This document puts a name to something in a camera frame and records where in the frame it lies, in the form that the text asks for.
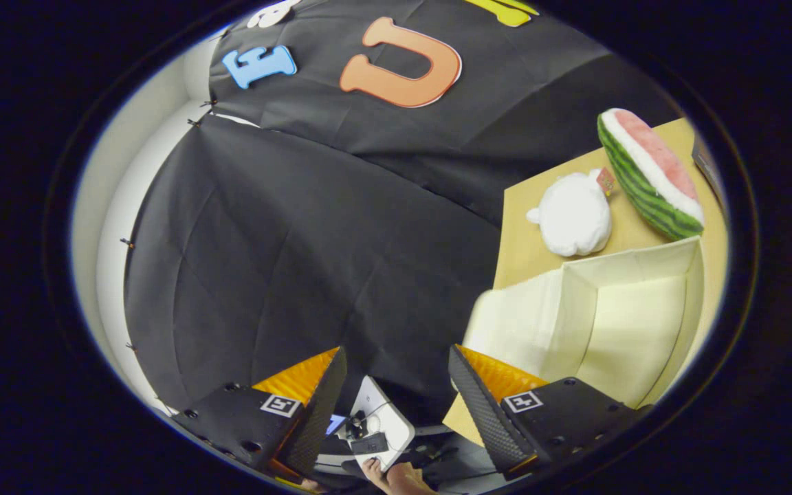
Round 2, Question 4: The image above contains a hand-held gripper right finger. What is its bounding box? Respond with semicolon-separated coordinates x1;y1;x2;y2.
448;344;644;482

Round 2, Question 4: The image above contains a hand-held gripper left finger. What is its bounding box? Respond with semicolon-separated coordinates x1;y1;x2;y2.
171;346;349;482

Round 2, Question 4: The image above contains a white plush toy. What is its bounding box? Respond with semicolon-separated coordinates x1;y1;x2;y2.
525;168;617;259

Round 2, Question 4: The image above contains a white flat device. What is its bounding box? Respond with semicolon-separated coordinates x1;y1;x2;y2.
349;375;416;472

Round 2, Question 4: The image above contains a watermelon slice plush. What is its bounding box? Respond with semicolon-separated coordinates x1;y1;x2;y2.
597;108;705;241

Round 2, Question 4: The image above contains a cream fabric storage box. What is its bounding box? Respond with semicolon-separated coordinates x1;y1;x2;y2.
463;236;706;410

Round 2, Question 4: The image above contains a black backdrop cloth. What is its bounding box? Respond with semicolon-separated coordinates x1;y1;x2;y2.
123;0;685;427

